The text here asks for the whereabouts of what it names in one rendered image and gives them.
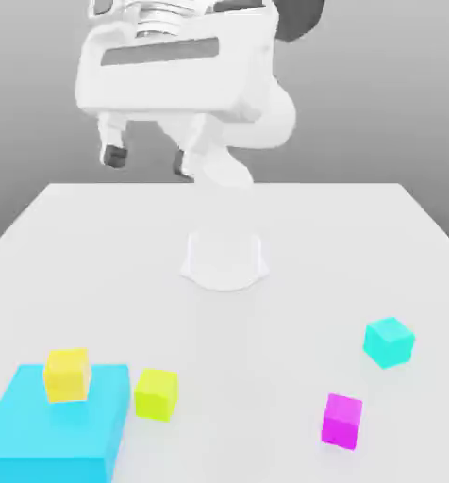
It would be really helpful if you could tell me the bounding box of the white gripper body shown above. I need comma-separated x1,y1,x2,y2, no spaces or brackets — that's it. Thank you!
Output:
75,6,279,125

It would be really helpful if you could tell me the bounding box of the small yellow cube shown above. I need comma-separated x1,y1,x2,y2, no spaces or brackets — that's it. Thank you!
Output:
42,347,92,405

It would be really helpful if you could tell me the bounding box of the small lime cube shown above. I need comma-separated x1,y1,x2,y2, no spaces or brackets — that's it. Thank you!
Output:
133,367,180,424

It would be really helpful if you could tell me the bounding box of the small turquoise cube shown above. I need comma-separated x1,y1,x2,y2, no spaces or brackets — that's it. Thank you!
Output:
361,316,417,371

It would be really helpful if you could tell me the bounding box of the small magenta cube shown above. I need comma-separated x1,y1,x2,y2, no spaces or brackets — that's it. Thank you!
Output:
320,392,364,452

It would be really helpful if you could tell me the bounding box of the large cyan box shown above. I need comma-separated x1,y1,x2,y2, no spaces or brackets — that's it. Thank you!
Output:
0,362,132,483

